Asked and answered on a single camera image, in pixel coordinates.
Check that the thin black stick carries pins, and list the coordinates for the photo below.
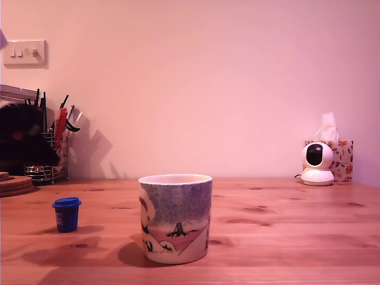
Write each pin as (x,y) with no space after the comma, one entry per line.
(63,101)

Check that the small cork coaster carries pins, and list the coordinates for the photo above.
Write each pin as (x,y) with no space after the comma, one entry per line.
(6,176)

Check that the blue coffee capsule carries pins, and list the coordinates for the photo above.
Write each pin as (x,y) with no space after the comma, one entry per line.
(66,219)

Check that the clear plastic packet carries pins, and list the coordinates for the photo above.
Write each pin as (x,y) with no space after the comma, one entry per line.
(63,160)

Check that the small white round camera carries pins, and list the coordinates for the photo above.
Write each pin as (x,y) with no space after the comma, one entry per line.
(317,176)

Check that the red utensil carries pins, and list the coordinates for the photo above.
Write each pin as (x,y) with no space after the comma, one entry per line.
(60,121)

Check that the white mug with winter print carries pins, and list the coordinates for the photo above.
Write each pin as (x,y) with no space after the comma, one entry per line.
(178,207)

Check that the black and silver tongs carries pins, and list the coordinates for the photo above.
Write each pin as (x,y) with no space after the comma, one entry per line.
(72,128)

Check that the tissue box with leaf print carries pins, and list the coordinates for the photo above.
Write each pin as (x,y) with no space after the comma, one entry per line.
(344,160)

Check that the white tissue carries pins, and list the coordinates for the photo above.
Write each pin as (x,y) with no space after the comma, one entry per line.
(326,127)

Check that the white light switch plate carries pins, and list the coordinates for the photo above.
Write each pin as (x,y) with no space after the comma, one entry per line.
(38,59)

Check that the grey metal wall rail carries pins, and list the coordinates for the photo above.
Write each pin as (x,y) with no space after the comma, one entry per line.
(15,92)

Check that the black spatula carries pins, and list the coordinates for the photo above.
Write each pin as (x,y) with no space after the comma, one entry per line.
(45,118)

